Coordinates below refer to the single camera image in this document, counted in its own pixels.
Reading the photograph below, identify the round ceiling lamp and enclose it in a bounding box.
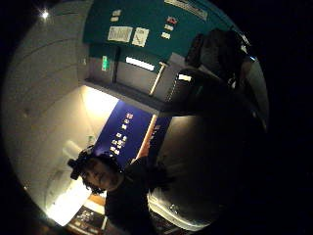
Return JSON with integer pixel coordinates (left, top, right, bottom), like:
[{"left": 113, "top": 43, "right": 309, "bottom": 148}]
[{"left": 38, "top": 9, "right": 51, "bottom": 21}]

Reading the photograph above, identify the dark printed poster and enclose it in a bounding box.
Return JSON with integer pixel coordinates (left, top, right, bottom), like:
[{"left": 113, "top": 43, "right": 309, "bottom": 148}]
[{"left": 67, "top": 205, "right": 107, "bottom": 235}]

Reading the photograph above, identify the small white wall light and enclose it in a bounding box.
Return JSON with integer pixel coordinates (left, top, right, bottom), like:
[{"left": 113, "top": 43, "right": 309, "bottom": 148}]
[{"left": 177, "top": 73, "right": 193, "bottom": 83}]

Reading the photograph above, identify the green exit sign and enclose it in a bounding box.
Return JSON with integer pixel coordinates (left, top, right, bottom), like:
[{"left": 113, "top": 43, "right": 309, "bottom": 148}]
[{"left": 101, "top": 55, "right": 110, "bottom": 72}]

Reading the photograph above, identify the white printed paper sheet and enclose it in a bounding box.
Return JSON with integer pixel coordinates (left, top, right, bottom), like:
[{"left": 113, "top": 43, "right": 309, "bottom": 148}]
[{"left": 107, "top": 25, "right": 134, "bottom": 44}]

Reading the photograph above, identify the long white light strip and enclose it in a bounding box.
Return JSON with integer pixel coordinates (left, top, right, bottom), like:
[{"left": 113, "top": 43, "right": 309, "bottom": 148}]
[{"left": 124, "top": 56, "right": 157, "bottom": 72}]

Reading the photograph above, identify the white paper with drawing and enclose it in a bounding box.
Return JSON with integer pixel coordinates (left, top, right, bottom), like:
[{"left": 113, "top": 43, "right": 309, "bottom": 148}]
[{"left": 130, "top": 26, "right": 151, "bottom": 49}]

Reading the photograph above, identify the orange wooden frame strip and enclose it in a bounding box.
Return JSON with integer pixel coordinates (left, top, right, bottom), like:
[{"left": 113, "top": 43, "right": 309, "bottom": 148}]
[{"left": 131, "top": 114, "right": 159, "bottom": 164}]

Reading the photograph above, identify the black headset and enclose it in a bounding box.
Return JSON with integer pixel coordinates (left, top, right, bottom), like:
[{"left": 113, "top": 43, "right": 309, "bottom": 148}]
[{"left": 67, "top": 145, "right": 96, "bottom": 181}]

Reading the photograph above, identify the green noticeboard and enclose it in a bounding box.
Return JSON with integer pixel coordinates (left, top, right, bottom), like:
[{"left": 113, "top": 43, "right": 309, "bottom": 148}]
[{"left": 82, "top": 0, "right": 237, "bottom": 64}]

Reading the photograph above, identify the person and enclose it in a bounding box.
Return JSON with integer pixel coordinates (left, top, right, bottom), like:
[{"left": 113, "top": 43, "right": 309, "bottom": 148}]
[{"left": 67, "top": 145, "right": 179, "bottom": 235}]

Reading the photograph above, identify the long white banner strip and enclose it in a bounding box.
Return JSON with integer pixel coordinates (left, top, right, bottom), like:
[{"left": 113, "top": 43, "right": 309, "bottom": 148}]
[{"left": 163, "top": 0, "right": 209, "bottom": 22}]

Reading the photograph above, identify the cluster of small white notes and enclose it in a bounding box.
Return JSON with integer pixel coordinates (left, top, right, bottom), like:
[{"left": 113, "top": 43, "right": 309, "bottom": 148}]
[{"left": 109, "top": 112, "right": 135, "bottom": 157}]

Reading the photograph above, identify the pale wooden post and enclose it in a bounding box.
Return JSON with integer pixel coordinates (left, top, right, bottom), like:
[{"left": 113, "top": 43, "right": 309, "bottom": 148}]
[{"left": 149, "top": 61, "right": 168, "bottom": 98}]

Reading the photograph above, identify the blue noticeboard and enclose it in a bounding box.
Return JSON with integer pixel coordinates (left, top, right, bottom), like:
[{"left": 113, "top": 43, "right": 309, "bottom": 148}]
[{"left": 92, "top": 99, "right": 155, "bottom": 168}]

